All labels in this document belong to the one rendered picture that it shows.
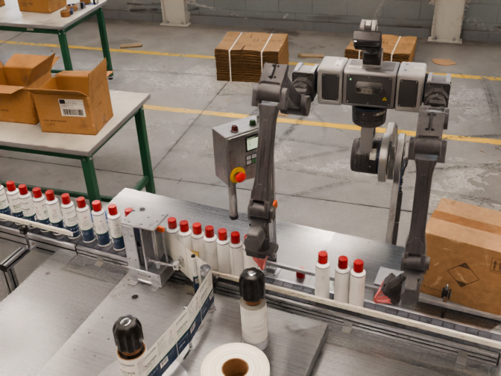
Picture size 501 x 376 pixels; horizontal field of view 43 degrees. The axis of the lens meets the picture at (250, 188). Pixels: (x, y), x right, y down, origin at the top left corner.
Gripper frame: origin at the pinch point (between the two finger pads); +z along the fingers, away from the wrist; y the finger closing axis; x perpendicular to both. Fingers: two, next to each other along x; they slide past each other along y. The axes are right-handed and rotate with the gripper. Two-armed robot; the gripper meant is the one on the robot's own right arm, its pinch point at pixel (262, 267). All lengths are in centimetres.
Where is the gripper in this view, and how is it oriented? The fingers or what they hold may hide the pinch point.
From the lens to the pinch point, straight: 223.9
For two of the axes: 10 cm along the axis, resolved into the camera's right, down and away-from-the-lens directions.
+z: 0.5, 8.5, 5.3
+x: 3.9, -5.0, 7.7
